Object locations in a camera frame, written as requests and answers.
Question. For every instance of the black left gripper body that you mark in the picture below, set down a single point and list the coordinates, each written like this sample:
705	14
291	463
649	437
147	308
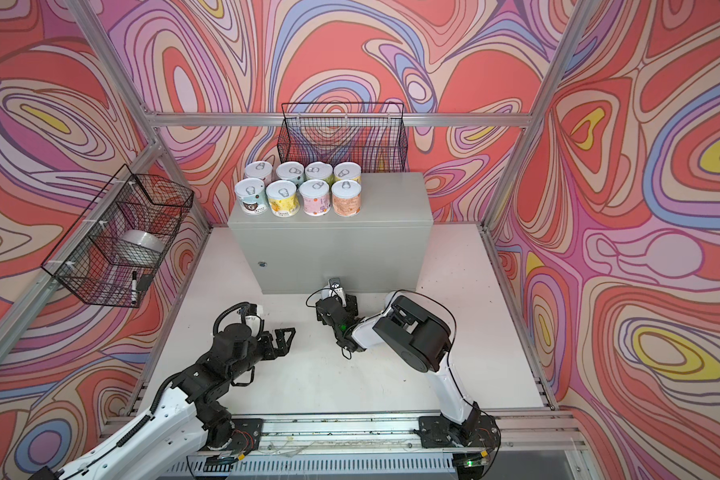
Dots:
255	352

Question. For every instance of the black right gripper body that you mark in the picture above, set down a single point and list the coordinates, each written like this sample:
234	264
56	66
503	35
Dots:
352	307

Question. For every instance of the pink label can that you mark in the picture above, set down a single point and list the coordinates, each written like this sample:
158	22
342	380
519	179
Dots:
316	196
261	170

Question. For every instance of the orange label can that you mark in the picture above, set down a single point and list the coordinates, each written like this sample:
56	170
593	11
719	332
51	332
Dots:
346	197

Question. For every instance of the yellow label can front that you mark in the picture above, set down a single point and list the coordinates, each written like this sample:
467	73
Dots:
283	199

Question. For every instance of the yellow label can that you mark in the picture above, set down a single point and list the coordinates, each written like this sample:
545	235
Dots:
283	199
347	171

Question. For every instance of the green label can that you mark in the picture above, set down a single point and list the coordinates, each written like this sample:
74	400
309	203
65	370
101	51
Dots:
320	171

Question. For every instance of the brown label can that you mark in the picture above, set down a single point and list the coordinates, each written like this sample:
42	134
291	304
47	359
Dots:
251	196
291	171

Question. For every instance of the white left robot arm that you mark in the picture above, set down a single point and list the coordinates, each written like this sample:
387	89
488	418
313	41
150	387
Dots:
185	415

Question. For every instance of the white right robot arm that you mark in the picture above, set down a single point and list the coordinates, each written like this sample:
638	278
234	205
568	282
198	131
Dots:
421	340

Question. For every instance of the grey metal cabinet box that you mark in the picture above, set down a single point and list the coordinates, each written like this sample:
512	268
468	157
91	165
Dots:
378	250

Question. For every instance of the black marker pen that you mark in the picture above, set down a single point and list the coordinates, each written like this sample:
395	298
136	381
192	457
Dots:
134	295

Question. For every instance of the black wire basket left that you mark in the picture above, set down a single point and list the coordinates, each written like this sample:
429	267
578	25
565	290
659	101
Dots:
135	218

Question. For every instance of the black wire basket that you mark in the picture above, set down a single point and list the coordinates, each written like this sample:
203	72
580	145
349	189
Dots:
370	134
135	218

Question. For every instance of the black wire basket back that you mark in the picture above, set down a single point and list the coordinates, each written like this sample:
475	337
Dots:
370	134

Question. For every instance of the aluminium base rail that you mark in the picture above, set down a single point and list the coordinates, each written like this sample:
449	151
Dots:
518	445

